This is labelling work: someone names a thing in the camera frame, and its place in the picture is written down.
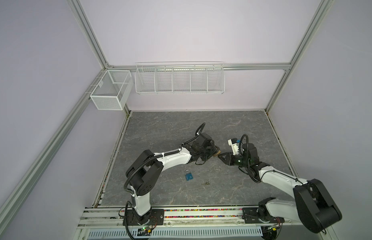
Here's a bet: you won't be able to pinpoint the aluminium frame profiles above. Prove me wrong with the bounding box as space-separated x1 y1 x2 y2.
0 0 336 232

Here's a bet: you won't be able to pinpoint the white wire shelf basket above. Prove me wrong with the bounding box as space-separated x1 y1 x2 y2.
135 62 226 94

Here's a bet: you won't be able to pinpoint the blue padlock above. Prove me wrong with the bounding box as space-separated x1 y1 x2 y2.
185 170 193 181

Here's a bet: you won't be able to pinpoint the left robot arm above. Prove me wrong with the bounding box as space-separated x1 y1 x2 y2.
124 123 220 225

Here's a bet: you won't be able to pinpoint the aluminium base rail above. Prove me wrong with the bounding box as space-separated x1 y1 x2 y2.
76 205 324 231

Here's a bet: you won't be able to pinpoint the white vented cable duct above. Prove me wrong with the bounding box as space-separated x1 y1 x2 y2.
85 226 263 240

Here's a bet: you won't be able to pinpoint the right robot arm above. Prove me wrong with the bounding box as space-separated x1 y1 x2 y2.
218 134 342 234

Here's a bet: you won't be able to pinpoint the white mesh box basket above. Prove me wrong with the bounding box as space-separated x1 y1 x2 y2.
90 70 134 111

